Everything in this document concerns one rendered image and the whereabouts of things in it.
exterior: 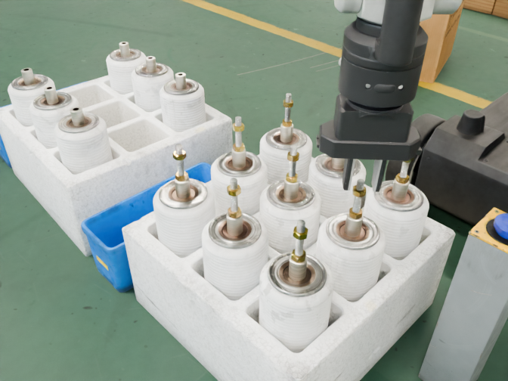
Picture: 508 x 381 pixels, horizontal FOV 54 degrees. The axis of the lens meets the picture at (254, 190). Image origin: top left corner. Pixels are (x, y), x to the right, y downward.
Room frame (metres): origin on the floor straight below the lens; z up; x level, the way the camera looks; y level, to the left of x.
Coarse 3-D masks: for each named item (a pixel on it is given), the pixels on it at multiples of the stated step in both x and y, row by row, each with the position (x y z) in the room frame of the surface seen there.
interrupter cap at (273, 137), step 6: (270, 132) 0.80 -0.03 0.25; (276, 132) 0.80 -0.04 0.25; (294, 132) 0.80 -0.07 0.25; (300, 132) 0.80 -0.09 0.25; (270, 138) 0.78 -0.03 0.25; (276, 138) 0.78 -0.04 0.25; (294, 138) 0.78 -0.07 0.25; (300, 138) 0.78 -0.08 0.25; (306, 138) 0.78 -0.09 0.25; (270, 144) 0.76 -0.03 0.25; (276, 144) 0.76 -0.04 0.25; (282, 144) 0.76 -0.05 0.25; (288, 144) 0.76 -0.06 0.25; (294, 144) 0.76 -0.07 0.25; (300, 144) 0.75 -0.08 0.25
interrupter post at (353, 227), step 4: (348, 212) 0.54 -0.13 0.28; (348, 216) 0.53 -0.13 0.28; (348, 220) 0.52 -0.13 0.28; (352, 220) 0.52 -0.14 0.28; (356, 220) 0.52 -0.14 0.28; (360, 220) 0.52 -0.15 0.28; (348, 224) 0.52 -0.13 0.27; (352, 224) 0.52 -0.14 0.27; (356, 224) 0.52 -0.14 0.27; (360, 224) 0.52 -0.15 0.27; (348, 228) 0.52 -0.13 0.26; (352, 228) 0.52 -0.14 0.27; (356, 228) 0.52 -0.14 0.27; (360, 228) 0.52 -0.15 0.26; (348, 232) 0.52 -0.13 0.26; (352, 232) 0.52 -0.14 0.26; (356, 232) 0.52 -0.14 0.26; (360, 232) 0.52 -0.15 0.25; (352, 236) 0.52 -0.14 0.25; (356, 236) 0.52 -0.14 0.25
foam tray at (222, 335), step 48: (144, 240) 0.58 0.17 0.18; (432, 240) 0.59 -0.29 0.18; (144, 288) 0.58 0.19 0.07; (192, 288) 0.49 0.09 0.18; (384, 288) 0.49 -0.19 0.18; (432, 288) 0.59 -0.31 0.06; (192, 336) 0.49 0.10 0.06; (240, 336) 0.41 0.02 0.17; (336, 336) 0.40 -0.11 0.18; (384, 336) 0.49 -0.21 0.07
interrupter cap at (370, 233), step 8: (336, 216) 0.56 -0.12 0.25; (344, 216) 0.56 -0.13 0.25; (328, 224) 0.54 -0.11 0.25; (336, 224) 0.54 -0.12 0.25; (344, 224) 0.54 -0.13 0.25; (368, 224) 0.54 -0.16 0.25; (328, 232) 0.52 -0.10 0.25; (336, 232) 0.53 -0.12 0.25; (344, 232) 0.53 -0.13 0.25; (368, 232) 0.53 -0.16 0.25; (376, 232) 0.52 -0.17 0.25; (336, 240) 0.51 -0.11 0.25; (344, 240) 0.51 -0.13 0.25; (352, 240) 0.51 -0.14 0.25; (360, 240) 0.51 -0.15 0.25; (368, 240) 0.51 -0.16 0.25; (376, 240) 0.51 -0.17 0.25; (344, 248) 0.50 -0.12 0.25; (352, 248) 0.49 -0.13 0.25; (360, 248) 0.49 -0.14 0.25; (368, 248) 0.50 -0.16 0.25
